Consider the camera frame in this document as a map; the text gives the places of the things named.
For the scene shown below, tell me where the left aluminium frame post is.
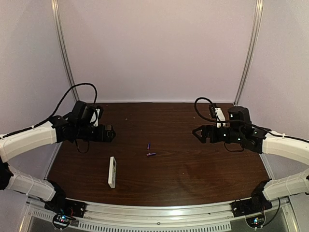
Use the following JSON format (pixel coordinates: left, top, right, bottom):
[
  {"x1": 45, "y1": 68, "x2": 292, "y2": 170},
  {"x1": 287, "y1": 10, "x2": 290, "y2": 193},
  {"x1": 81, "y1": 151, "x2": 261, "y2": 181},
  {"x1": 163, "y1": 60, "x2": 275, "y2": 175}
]
[{"x1": 51, "y1": 0, "x2": 75, "y2": 87}]

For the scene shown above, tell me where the black right camera cable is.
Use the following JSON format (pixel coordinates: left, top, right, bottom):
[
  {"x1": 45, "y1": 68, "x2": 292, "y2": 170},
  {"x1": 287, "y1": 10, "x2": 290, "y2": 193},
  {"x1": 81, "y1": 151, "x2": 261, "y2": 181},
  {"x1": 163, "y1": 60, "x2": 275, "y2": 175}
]
[{"x1": 194, "y1": 97, "x2": 218, "y2": 121}]

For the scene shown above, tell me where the aluminium frame post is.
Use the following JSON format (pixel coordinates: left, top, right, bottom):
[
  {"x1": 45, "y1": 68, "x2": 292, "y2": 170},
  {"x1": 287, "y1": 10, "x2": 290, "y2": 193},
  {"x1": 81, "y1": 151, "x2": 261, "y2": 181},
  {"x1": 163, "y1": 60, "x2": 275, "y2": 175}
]
[
  {"x1": 234, "y1": 0, "x2": 264, "y2": 105},
  {"x1": 51, "y1": 0, "x2": 75, "y2": 87}
]

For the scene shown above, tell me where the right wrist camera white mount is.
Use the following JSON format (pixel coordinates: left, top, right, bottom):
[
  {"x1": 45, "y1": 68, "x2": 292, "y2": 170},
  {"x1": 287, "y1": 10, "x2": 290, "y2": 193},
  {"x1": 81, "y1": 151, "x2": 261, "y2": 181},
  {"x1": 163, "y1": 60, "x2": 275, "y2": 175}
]
[{"x1": 209, "y1": 104, "x2": 226, "y2": 128}]

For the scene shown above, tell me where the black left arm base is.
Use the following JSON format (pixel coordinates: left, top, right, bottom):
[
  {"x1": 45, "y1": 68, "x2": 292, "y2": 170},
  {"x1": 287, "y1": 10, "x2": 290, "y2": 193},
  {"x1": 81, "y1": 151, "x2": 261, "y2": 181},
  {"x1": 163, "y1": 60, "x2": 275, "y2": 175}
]
[{"x1": 43, "y1": 199, "x2": 86, "y2": 218}]

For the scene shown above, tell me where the front aluminium rail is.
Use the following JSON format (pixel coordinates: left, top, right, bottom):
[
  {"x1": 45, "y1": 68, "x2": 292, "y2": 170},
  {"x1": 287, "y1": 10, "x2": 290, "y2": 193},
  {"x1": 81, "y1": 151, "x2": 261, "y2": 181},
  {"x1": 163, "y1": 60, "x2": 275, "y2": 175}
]
[{"x1": 24, "y1": 195, "x2": 297, "y2": 232}]

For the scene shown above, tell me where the black camera cable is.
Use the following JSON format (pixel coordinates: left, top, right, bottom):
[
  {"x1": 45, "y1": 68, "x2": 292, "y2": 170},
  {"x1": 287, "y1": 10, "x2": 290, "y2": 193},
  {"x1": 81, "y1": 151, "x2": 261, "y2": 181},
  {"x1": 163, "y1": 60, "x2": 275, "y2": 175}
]
[
  {"x1": 194, "y1": 97, "x2": 218, "y2": 121},
  {"x1": 33, "y1": 83, "x2": 98, "y2": 129}
]

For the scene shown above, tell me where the right aluminium frame post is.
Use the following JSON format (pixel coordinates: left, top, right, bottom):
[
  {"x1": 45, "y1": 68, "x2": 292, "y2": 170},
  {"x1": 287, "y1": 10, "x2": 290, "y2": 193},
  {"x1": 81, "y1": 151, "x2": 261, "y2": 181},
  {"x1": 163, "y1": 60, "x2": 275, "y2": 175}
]
[{"x1": 234, "y1": 0, "x2": 264, "y2": 105}]

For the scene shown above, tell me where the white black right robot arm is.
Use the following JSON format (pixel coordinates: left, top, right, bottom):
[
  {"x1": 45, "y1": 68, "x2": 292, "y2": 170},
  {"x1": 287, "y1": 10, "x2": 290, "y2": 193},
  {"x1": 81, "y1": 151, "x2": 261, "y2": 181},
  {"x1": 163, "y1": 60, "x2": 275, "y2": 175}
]
[{"x1": 192, "y1": 106, "x2": 309, "y2": 202}]

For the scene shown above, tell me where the black left camera cable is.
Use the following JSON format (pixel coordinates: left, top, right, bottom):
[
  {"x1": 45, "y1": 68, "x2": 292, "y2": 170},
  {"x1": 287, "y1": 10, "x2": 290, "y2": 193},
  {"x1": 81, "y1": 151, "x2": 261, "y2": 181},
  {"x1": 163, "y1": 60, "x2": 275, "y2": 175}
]
[{"x1": 33, "y1": 83, "x2": 98, "y2": 129}]

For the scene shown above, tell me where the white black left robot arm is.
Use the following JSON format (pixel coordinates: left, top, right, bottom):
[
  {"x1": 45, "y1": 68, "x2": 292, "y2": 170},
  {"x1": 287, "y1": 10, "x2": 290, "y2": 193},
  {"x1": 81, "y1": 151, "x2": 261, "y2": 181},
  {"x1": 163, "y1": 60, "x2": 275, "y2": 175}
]
[{"x1": 0, "y1": 101, "x2": 116, "y2": 202}]

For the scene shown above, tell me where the white remote control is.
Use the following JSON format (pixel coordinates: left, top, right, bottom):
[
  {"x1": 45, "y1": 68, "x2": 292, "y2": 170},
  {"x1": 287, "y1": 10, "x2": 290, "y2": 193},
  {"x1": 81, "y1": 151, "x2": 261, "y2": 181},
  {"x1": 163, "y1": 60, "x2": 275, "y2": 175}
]
[{"x1": 108, "y1": 156, "x2": 117, "y2": 189}]

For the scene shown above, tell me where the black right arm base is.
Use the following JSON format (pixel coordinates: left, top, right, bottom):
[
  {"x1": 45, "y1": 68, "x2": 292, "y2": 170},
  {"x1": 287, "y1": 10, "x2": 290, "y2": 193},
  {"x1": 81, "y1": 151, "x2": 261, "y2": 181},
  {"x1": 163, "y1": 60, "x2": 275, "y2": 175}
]
[{"x1": 230, "y1": 196, "x2": 272, "y2": 218}]

